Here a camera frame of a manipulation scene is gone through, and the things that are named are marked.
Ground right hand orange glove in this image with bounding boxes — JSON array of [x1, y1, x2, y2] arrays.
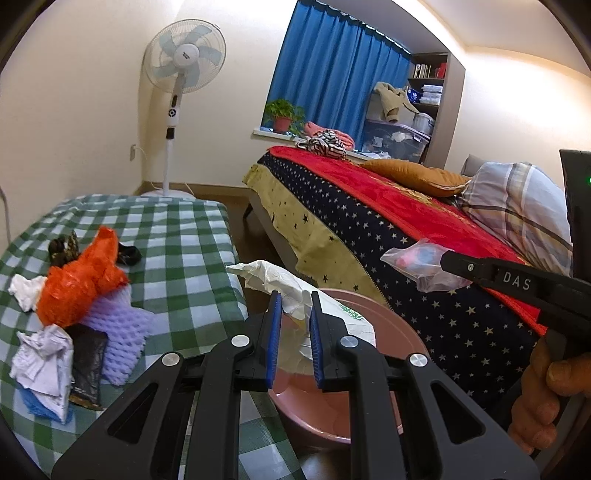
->
[[508, 339, 591, 454]]

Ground plaid grey pillow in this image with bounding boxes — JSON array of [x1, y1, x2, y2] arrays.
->
[[459, 162, 573, 276]]

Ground white standing fan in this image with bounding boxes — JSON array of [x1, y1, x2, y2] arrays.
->
[[143, 19, 226, 201]]

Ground white paper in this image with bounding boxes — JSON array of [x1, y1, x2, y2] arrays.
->
[[9, 325, 73, 420]]

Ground small white tissue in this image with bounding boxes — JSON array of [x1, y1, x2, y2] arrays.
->
[[8, 274, 47, 312]]

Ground purple foam fruit net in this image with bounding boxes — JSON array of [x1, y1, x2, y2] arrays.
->
[[82, 285, 155, 386]]

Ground blue curtain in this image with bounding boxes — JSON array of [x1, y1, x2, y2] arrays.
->
[[267, 1, 411, 146]]

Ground clear plastic bag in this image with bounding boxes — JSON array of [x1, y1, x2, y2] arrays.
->
[[381, 239, 471, 293]]

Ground blue plastic bag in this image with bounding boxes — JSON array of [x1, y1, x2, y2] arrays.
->
[[19, 386, 73, 424]]

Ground clear storage box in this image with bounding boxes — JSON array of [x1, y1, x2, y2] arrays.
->
[[361, 119, 431, 163]]

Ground dark brown wrapper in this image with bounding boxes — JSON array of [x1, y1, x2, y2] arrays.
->
[[48, 230, 80, 268]]

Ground pink plastic trash bin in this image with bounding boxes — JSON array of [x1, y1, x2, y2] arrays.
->
[[270, 289, 429, 447]]

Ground black snack wrapper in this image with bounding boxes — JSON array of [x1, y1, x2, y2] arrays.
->
[[66, 324, 108, 411]]

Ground beige jacket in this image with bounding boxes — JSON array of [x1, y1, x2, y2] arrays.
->
[[374, 82, 419, 126]]

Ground orange brown pillow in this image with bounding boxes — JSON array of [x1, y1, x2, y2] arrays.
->
[[362, 159, 471, 198]]

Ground orange plastic bag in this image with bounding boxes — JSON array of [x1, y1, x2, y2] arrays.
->
[[36, 226, 129, 328]]

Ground red floral blanket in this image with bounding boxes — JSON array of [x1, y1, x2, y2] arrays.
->
[[268, 145, 555, 335]]

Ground small black item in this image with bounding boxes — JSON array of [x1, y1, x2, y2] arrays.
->
[[116, 243, 142, 267]]

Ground white plastic shopping bag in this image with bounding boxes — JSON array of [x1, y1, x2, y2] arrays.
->
[[226, 260, 377, 360]]

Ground navy star bedsheet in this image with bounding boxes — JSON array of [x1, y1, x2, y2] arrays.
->
[[256, 152, 541, 402]]

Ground green white checkered tablecloth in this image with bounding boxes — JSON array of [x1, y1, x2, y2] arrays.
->
[[1, 195, 303, 479]]

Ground grey wall cable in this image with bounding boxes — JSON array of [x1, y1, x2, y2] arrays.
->
[[0, 186, 12, 245]]

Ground zebra striped cloth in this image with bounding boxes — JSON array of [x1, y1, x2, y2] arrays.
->
[[295, 132, 349, 160]]

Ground yellow star bed skirt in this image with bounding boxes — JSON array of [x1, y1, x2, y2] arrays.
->
[[243, 163, 388, 306]]

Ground potted green plant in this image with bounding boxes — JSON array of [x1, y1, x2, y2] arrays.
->
[[263, 98, 304, 135]]

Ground pink folded cloth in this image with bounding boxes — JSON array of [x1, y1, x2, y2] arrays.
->
[[304, 121, 355, 150]]

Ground wooden bookshelf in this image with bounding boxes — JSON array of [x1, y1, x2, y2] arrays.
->
[[408, 52, 466, 168]]

